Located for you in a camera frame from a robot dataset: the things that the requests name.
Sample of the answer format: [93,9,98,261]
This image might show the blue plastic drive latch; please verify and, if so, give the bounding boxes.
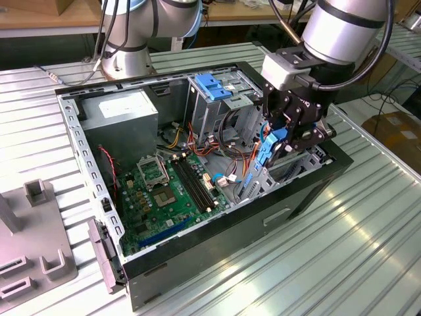
[194,74,233,102]

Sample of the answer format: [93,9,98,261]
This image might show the black cable with metal connector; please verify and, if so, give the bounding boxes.
[34,19,109,86]

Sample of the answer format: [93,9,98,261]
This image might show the grey power supply unit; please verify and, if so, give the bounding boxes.
[78,88,159,169]

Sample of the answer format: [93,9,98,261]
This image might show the yellow wires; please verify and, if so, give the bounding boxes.
[166,127,182,149]

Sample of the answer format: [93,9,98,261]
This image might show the black RAM slot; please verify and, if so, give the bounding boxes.
[182,157,214,210]
[186,156,219,208]
[176,158,210,213]
[172,159,205,214]

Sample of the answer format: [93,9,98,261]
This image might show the grey case latch panel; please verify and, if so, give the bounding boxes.
[87,219,128,295]

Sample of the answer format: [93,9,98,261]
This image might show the metal drive cage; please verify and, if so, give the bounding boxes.
[184,67,264,149]

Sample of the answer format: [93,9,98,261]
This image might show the metal slat side table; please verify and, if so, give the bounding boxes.
[374,24,421,96]

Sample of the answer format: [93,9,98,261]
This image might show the red black fan wire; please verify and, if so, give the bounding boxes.
[97,145,118,200]

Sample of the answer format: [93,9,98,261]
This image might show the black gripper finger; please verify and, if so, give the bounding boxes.
[282,120,337,153]
[262,83,289,132]

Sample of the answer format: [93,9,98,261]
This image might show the green motherboard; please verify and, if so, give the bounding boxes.
[116,153,231,257]

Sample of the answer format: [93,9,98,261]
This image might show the red orange wire bundle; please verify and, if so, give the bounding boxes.
[186,122,220,159]

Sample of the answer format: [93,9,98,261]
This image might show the blue expansion slot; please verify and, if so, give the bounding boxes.
[137,215,193,250]

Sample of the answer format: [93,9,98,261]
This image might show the blue wire with white plug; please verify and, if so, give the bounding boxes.
[210,172,243,188]

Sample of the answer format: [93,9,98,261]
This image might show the brown cardboard box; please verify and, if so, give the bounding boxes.
[361,111,421,165]

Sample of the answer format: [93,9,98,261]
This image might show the black cable loop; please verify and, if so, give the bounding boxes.
[218,108,253,161]

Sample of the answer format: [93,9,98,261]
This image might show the thick black camera cable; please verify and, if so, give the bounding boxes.
[310,0,395,93]

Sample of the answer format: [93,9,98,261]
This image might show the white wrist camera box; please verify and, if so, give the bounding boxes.
[262,53,313,90]

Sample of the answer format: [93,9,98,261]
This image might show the metal socket cover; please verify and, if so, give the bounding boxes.
[136,155,170,189]

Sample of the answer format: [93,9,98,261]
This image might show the black open PC case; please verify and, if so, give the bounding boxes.
[54,61,355,312]

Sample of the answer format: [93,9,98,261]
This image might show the wooden desk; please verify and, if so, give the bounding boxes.
[0,0,316,63]

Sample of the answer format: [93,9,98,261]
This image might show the metal disk bay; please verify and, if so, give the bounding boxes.
[235,147,330,205]

